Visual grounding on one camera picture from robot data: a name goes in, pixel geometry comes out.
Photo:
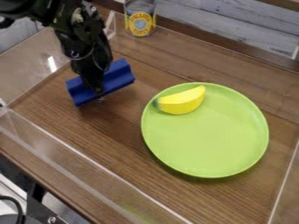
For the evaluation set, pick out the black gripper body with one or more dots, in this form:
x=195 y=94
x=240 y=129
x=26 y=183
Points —
x=79 y=28

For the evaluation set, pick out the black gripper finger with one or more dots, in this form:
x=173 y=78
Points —
x=98 y=83
x=87 y=82

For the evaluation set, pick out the blue block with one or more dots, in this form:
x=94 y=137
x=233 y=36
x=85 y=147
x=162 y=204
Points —
x=118 y=77

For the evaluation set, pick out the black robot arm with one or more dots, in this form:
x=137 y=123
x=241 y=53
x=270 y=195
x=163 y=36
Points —
x=38 y=10

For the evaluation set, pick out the green plate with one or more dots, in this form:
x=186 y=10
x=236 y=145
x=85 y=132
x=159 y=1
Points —
x=217 y=141

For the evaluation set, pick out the yellow labelled tin can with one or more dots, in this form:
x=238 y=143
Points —
x=141 y=17

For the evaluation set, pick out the yellow toy banana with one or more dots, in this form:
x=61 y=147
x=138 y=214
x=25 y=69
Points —
x=183 y=102

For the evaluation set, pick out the clear acrylic tray enclosure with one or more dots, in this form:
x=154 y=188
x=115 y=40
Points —
x=85 y=151

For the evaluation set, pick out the black metal table bracket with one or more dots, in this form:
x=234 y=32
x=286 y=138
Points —
x=38 y=213

